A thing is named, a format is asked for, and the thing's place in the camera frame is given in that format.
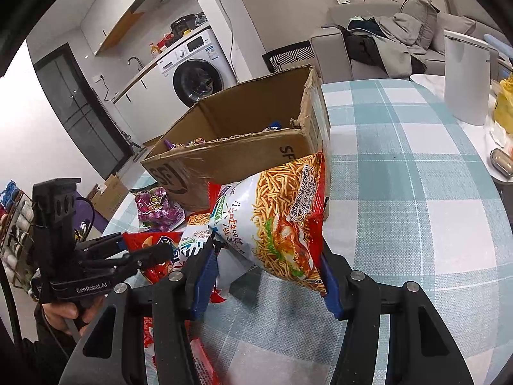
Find brown cardboard box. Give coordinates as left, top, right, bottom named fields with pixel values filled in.
left=140, top=64, right=331, bottom=213

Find dark clothes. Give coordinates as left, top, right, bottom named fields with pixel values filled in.
left=339, top=18, right=385, bottom=65

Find white washing machine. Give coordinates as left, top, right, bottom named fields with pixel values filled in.
left=156, top=28, right=237, bottom=109

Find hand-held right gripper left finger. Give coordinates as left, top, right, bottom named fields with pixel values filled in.
left=58, top=244, right=219, bottom=385

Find wire rack with bottles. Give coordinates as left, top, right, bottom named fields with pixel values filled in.
left=0, top=180, right=37, bottom=289

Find small red foil packet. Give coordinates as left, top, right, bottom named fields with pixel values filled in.
left=142, top=316, right=219, bottom=385

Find grey pillow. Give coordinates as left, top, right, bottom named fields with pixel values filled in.
left=401, top=0, right=439, bottom=49
left=437, top=12, right=477, bottom=55

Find checked tablecloth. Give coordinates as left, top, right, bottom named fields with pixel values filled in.
left=96, top=78, right=513, bottom=385

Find white noodle snack bag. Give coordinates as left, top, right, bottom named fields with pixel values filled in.
left=207, top=151, right=326, bottom=297

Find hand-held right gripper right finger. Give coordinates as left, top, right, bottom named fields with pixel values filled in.
left=318, top=244, right=475, bottom=385

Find yellow plastic bag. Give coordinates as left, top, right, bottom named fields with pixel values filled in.
left=493, top=74, right=513, bottom=135

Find white wall cabinet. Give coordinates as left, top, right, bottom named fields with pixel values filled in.
left=82, top=0, right=145, bottom=55

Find white trash bin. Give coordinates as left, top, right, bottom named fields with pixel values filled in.
left=443, top=30, right=500, bottom=126

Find printed cardboard box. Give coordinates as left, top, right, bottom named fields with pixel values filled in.
left=86, top=173, right=131, bottom=221

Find patterned black and white chair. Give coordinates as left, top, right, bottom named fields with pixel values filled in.
left=262, top=42, right=317, bottom=73

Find white kitchen counter cabinet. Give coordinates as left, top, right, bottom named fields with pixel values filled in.
left=112, top=54, right=189, bottom=145

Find person's left forearm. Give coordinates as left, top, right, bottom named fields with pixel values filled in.
left=0, top=317, right=81, bottom=385

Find red cone snack bag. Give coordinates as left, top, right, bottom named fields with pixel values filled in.
left=122, top=230, right=185, bottom=285

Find person's left hand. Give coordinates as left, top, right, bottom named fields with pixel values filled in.
left=42, top=295, right=105, bottom=335

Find grey sofa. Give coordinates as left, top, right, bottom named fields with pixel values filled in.
left=310, top=0, right=501, bottom=81

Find grey jacket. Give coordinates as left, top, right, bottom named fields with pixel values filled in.
left=374, top=12, right=427, bottom=79

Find oval metal tin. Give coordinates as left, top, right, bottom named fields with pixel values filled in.
left=489, top=148, right=513, bottom=179

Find purple and white snack bag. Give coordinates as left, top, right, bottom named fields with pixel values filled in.
left=164, top=138, right=207, bottom=149

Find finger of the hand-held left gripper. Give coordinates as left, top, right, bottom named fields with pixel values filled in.
left=84, top=243, right=175, bottom=277
left=74, top=233, right=129, bottom=254

